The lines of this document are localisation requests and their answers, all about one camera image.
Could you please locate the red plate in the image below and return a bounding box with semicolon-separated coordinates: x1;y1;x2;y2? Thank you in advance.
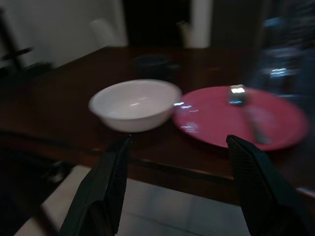
172;86;310;151

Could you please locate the silver fork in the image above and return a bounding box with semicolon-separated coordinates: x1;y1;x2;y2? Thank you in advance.
227;84;271;145

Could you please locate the black cup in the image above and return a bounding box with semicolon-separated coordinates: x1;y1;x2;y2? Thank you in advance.
134;54;182;79

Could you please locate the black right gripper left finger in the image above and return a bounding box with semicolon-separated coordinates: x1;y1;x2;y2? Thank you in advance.
59;134;135;236

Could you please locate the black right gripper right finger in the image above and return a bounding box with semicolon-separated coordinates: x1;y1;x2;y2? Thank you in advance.
225;134;315;236

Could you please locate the white bowl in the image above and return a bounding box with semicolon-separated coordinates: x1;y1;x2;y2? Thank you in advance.
88;78;183;133

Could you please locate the clear plastic bottle white cap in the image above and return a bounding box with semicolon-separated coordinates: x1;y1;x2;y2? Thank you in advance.
253;12;315;106

